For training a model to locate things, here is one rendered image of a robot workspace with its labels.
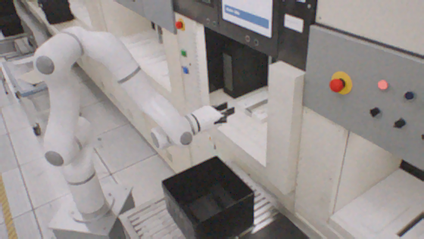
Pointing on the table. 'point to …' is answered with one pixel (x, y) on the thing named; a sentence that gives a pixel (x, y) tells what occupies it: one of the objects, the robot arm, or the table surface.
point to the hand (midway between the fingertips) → (226, 109)
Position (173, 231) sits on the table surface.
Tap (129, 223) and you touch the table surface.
